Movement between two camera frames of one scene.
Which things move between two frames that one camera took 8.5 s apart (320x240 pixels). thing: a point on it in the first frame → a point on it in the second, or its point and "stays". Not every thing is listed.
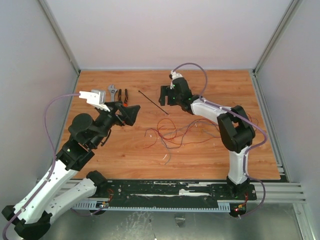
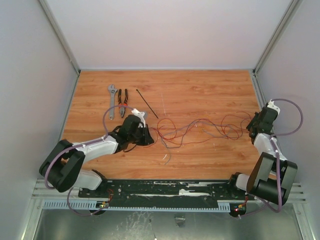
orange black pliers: x=126 y=98 stays
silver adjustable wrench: x=112 y=90 stays
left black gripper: x=129 y=114 → x=148 y=139
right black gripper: x=166 y=94 → x=253 y=124
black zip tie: x=160 y=107 → x=146 y=103
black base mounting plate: x=162 y=191 stays
